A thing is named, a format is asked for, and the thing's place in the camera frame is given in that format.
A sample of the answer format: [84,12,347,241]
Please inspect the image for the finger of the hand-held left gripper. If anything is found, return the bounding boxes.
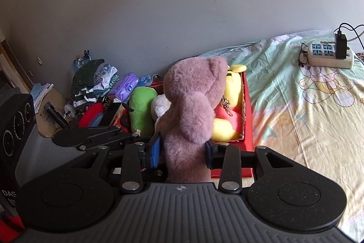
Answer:
[52,126,148,152]

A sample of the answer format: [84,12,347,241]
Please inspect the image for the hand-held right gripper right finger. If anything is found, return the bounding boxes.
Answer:
[205,139,295,193]

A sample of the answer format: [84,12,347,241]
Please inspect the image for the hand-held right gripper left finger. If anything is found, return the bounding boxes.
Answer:
[70,131,162,194]

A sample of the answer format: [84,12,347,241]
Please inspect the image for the green plush toy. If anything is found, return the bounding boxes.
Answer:
[129,86,158,138]

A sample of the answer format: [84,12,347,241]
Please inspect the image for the white rabbit plush toy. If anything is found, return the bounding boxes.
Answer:
[151,94,172,121]

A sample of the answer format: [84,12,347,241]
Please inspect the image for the red cardboard box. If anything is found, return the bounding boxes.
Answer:
[114,71,254,178]

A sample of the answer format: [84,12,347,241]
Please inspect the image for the pink bear plush toy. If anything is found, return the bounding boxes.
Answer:
[155,56,228,183]

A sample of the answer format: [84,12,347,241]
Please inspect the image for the yellow tiger plush toy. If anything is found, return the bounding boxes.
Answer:
[210,64,247,142]

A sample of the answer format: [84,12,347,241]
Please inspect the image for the red cloth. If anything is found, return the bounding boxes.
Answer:
[78,102,104,127]

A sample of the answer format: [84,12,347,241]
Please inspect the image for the small white fluffy toy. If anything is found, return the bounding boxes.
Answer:
[64,103,77,117]

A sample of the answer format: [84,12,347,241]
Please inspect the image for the black flat box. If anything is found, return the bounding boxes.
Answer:
[101,102,123,127]

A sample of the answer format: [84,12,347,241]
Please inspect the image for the brown cardboard box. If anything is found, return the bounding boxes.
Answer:
[34,86,74,138]

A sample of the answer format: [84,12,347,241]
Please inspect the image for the dark green striped garment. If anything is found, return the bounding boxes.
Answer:
[71,59,106,111]

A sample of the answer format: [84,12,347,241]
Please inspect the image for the stack of papers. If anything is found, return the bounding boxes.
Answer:
[30,83,54,114]

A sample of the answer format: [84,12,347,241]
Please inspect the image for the purple packet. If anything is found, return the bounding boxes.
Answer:
[108,72,140,100]

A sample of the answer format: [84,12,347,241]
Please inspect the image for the white patterned cloth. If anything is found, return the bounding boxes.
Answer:
[94,64,120,95]

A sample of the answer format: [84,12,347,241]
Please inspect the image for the blue checkered cloth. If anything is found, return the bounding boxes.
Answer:
[136,74,165,87]

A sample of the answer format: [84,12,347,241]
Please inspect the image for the blue clip bottle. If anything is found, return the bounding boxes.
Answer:
[73,50,93,73]

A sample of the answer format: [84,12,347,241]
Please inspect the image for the black eyeglasses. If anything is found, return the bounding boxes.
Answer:
[298,42,310,67]

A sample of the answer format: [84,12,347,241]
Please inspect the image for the white power strip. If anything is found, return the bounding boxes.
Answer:
[308,42,354,69]

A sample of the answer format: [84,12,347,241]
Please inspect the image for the black charger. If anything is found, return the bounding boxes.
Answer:
[334,33,348,60]

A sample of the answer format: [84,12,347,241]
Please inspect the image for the black handle tool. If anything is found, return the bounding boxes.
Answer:
[43,101,70,130]

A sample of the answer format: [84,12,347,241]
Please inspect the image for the metal keychain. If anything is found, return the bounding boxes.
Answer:
[220,96,234,117]

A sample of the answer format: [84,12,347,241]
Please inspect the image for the black cable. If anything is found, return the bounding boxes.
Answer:
[336,22,364,50]

